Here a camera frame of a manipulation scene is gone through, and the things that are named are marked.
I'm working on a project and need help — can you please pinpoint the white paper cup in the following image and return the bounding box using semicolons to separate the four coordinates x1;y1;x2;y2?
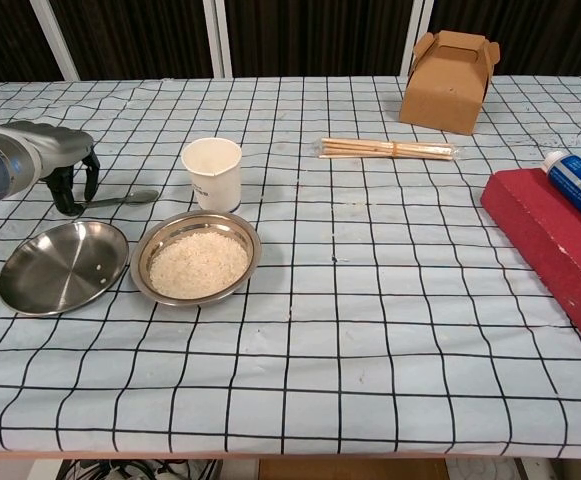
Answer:
180;138;244;214

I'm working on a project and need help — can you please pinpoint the steel bowl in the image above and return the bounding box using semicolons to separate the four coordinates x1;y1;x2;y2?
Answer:
130;209;263;306

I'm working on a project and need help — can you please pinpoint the white rice heap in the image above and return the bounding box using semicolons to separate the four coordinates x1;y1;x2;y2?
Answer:
148;232;250;300

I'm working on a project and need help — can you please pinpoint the floor cable tangle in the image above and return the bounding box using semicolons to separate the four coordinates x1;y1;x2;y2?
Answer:
59;457;221;480

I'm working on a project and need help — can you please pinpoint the empty steel plate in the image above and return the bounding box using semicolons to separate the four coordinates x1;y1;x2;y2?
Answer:
0;221;130;317

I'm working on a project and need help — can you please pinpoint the white partition post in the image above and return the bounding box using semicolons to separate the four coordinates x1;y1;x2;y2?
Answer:
34;0;81;81
202;0;234;79
397;0;434;77

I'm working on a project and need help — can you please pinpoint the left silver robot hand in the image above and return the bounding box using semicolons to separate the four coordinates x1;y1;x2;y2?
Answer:
0;121;100;216

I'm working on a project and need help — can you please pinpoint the light blue checkered tablecloth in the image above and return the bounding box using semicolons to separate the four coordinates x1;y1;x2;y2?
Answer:
0;74;581;459

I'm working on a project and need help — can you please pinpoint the metal spoon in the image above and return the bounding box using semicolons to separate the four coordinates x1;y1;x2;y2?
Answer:
77;188;160;210

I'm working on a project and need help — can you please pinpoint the wrapped wooden chopstick bundle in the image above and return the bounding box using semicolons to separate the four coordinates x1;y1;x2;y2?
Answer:
314;137;457;162

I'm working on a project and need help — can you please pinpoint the blue white toothpaste tube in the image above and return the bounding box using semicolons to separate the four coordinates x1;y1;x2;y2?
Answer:
542;149;581;239

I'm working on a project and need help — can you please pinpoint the brown cardboard gable box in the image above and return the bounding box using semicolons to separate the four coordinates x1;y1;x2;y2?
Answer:
398;29;501;136

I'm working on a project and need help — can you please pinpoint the long red box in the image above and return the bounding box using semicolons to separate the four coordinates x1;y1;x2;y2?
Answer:
479;168;581;359

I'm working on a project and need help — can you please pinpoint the brown wooden board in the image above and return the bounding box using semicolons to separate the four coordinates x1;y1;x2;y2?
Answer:
258;457;451;480

